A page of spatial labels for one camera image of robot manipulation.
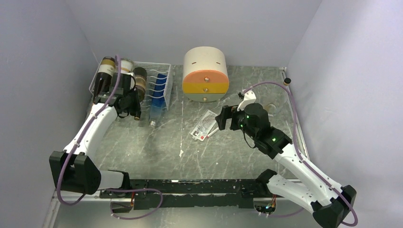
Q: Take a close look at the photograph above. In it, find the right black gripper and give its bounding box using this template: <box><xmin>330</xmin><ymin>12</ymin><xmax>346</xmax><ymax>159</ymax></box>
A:
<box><xmin>215</xmin><ymin>104</ymin><xmax>258</xmax><ymax>140</ymax></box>

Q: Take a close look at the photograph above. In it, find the blue clear square bottle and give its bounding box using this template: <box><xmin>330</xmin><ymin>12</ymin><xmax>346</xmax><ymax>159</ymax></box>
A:
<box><xmin>149</xmin><ymin>73</ymin><xmax>167</xmax><ymax>127</ymax></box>

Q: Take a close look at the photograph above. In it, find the dark green wine bottle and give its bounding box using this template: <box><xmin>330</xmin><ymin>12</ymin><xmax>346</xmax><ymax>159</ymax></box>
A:
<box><xmin>132</xmin><ymin>66</ymin><xmax>147</xmax><ymax>121</ymax></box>

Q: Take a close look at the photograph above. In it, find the clear glass bottle black cap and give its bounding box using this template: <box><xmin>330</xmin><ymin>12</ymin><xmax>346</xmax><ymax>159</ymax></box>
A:
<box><xmin>264</xmin><ymin>84</ymin><xmax>288</xmax><ymax>116</ymax></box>

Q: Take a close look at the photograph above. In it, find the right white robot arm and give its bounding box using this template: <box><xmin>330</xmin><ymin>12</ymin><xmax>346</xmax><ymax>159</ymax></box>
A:
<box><xmin>215</xmin><ymin>103</ymin><xmax>356</xmax><ymax>228</ymax></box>

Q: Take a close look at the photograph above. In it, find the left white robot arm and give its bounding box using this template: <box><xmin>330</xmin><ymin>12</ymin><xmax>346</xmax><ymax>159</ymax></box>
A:
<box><xmin>49</xmin><ymin>89</ymin><xmax>141</xmax><ymax>198</ymax></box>

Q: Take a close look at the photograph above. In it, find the clear bottle cream label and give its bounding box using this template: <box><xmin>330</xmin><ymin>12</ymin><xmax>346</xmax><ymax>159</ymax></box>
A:
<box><xmin>119</xmin><ymin>58</ymin><xmax>134</xmax><ymax>74</ymax></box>

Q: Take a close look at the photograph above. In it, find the dark red wine bottle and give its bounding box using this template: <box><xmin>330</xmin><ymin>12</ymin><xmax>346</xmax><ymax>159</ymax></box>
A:
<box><xmin>92</xmin><ymin>56</ymin><xmax>116</xmax><ymax>103</ymax></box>

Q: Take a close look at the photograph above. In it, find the ruler set plastic package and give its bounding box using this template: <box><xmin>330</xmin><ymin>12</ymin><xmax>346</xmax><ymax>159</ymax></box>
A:
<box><xmin>190</xmin><ymin>110</ymin><xmax>218</xmax><ymax>142</ymax></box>

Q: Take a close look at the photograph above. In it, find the white pink-tipped marker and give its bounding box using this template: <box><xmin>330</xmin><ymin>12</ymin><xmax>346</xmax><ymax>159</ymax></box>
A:
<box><xmin>206</xmin><ymin>127</ymin><xmax>219</xmax><ymax>138</ymax></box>

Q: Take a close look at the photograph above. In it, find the cream drawer cabinet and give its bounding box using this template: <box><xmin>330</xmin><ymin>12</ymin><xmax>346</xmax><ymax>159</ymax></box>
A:
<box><xmin>182</xmin><ymin>46</ymin><xmax>230</xmax><ymax>103</ymax></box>

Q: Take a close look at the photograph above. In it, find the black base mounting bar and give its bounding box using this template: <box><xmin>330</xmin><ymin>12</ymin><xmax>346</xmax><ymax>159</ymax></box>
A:
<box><xmin>99</xmin><ymin>179</ymin><xmax>273</xmax><ymax>211</ymax></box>

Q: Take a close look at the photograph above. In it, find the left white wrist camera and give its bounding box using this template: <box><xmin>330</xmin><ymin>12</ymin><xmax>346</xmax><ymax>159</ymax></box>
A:
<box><xmin>110</xmin><ymin>73</ymin><xmax>134</xmax><ymax>96</ymax></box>

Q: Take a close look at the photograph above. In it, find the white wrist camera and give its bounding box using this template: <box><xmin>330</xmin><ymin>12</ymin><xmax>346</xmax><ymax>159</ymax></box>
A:
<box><xmin>110</xmin><ymin>73</ymin><xmax>134</xmax><ymax>96</ymax></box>
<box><xmin>237</xmin><ymin>90</ymin><xmax>256</xmax><ymax>111</ymax></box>

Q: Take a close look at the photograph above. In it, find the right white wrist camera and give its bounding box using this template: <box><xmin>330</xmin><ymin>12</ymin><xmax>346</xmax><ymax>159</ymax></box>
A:
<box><xmin>237</xmin><ymin>90</ymin><xmax>256</xmax><ymax>111</ymax></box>

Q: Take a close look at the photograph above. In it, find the white wire wine rack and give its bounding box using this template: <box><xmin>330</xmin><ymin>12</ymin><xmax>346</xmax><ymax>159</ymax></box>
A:
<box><xmin>89</xmin><ymin>57</ymin><xmax>172</xmax><ymax>117</ymax></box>

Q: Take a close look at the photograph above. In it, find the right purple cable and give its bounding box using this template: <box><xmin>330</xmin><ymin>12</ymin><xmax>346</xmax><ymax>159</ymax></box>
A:
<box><xmin>239</xmin><ymin>82</ymin><xmax>359</xmax><ymax>227</ymax></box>

